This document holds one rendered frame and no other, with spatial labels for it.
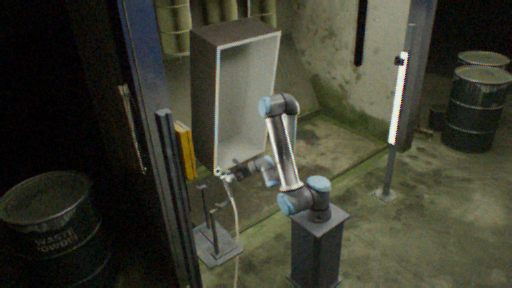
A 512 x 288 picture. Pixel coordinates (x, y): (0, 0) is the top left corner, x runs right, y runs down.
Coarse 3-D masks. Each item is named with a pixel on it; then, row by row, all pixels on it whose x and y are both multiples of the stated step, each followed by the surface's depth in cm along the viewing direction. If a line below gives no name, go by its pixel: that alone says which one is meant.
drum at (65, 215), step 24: (0, 216) 217; (72, 216) 225; (96, 216) 248; (24, 240) 218; (48, 240) 220; (72, 240) 229; (96, 240) 247; (24, 264) 237; (48, 264) 228; (72, 264) 235; (96, 264) 250
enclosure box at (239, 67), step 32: (192, 32) 264; (224, 32) 267; (256, 32) 272; (192, 64) 280; (224, 64) 307; (256, 64) 316; (192, 96) 299; (224, 96) 327; (256, 96) 332; (192, 128) 319; (224, 128) 351; (256, 128) 350; (224, 160) 337
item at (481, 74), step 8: (456, 72) 403; (464, 72) 403; (472, 72) 401; (480, 72) 400; (488, 72) 400; (496, 72) 398; (480, 80) 379; (488, 80) 378; (496, 80) 378; (504, 80) 376
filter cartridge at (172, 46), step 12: (156, 0) 346; (168, 0) 341; (180, 0) 345; (168, 12) 347; (180, 12) 350; (168, 24) 352; (180, 24) 354; (168, 36) 359; (180, 36) 359; (168, 48) 365; (180, 48) 367; (180, 60) 386
